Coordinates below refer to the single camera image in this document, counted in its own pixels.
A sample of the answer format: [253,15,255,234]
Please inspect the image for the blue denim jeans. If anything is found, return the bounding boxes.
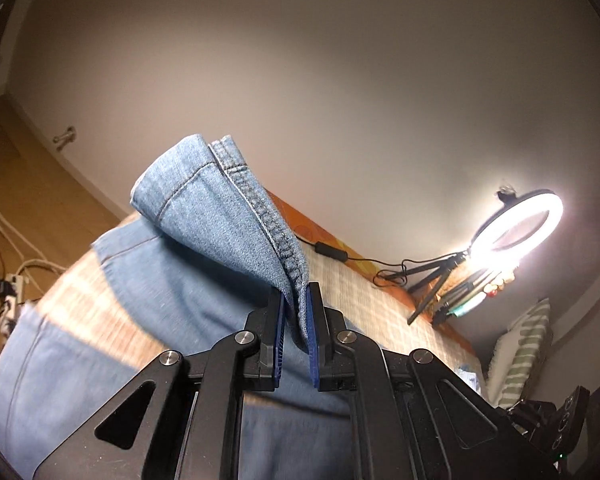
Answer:
[0,135,352,479]

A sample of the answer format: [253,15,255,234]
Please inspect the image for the green patterned white pillow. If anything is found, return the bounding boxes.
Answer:
[486,298,553,408]

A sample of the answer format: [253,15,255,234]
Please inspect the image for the orange bed sheet edge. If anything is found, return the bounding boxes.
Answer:
[266,188,481,361]

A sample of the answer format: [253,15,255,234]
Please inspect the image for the beige plaid bed blanket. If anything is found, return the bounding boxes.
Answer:
[33,250,486,388]

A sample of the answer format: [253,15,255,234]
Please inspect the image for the white power strip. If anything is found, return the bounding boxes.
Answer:
[0,274,26,339]

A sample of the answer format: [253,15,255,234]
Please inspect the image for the black ring light cable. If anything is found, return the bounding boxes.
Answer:
[294,231,432,288]

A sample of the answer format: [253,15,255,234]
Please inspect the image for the black ring light tripod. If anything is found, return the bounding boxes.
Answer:
[376,252,468,325]

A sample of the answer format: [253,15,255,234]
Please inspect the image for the bright ring light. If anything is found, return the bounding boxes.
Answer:
[469,188,564,264]

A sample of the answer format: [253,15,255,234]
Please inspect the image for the metal door handle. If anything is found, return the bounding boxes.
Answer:
[52,126,76,152]

